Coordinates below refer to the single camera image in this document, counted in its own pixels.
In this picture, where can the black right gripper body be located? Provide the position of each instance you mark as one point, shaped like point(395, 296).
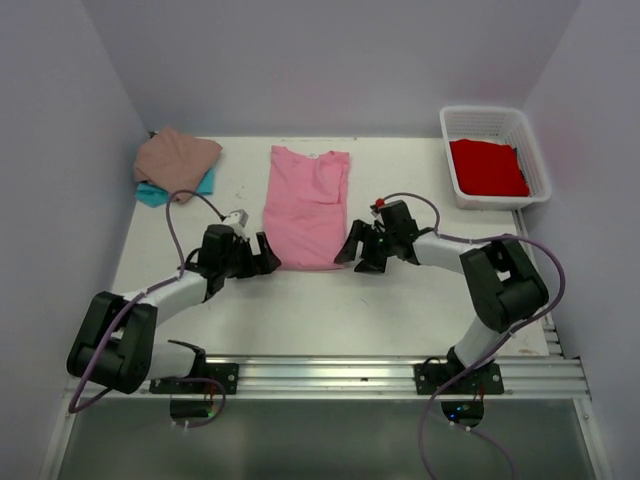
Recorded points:
point(391, 237)

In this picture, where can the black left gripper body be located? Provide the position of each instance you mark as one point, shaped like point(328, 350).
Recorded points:
point(229, 263)

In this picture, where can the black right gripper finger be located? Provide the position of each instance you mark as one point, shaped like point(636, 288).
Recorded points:
point(356, 235)
point(373, 258)

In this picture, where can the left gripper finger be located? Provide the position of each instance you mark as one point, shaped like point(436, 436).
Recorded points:
point(248, 264)
point(266, 260)

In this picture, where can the pink polo shirt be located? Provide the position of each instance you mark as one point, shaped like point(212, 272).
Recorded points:
point(305, 213)

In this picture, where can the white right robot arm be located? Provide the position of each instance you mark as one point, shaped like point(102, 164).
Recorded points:
point(503, 284)

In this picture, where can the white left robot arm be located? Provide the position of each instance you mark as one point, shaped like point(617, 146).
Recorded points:
point(116, 346)

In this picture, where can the teal folded shirt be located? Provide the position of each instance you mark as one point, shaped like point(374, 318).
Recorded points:
point(154, 196)

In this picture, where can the beige folded shirt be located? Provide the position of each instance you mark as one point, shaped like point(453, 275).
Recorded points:
point(175, 161)

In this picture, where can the red folded shirt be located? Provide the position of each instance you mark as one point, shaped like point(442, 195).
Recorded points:
point(487, 169)

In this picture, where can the dark blue garment in basket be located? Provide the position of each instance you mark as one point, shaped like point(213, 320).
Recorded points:
point(520, 167)

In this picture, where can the white plastic basket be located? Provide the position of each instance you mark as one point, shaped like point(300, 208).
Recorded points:
point(503, 126)

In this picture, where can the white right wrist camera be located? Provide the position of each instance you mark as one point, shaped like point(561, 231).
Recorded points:
point(380, 206)

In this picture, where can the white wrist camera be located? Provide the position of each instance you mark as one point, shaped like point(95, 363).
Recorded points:
point(380, 206)
point(237, 220)

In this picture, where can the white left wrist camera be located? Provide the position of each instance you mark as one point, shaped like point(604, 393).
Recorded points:
point(237, 220)

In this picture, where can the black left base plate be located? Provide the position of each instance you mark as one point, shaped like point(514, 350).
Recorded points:
point(209, 378)

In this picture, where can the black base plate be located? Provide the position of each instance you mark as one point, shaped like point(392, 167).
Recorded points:
point(457, 378)
point(209, 378)

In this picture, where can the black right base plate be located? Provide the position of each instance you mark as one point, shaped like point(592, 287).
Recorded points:
point(457, 378)

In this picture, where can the aluminium mounting rail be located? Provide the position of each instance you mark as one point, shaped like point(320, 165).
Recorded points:
point(395, 377)

